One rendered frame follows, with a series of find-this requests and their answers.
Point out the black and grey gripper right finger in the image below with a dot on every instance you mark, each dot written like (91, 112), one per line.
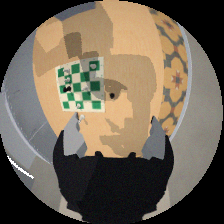
(158, 149)

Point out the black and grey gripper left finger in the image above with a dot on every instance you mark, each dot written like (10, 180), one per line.
(69, 147)

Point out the green and white chessboard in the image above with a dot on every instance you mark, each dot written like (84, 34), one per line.
(91, 100)

